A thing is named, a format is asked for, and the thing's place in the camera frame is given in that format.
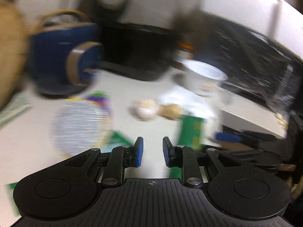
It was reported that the green packet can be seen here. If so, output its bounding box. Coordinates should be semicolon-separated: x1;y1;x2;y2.
7;183;21;218
109;130;137;147
170;115;205;178

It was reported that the glass jar with orange lid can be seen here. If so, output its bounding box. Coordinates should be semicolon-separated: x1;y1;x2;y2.
175;41;196;70

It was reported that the green striped cloth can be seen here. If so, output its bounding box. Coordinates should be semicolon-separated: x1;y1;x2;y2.
0;92;34;129

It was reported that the black rice cooker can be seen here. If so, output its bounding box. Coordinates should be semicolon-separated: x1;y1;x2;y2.
92;0;192;82

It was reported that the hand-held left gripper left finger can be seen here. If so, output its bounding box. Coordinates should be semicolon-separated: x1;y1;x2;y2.
63;136;144;187

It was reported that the white foam box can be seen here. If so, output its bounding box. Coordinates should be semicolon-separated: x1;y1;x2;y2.
201;0;303;60

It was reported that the white tissue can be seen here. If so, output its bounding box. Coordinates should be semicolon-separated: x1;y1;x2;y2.
157;85;216;121

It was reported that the round wooden cutting board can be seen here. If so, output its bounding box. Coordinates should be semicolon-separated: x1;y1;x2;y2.
0;0;28;110

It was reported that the garlic bulb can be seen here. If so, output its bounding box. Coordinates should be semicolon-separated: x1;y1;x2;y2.
129;99;161;121

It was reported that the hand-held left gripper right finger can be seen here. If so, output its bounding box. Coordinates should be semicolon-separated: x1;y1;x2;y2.
162;136;240;188

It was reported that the small yellow onion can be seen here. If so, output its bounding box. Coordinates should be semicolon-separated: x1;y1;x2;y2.
158;104;183;121

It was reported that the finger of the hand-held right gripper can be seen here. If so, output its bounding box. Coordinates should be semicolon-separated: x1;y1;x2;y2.
214;131;277;145

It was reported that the dark blue rice cooker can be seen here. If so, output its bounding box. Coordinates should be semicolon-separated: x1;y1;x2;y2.
27;9;105;98

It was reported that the plastic-wrapped black appliance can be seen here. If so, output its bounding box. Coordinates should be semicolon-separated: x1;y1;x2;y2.
196;12;303;114

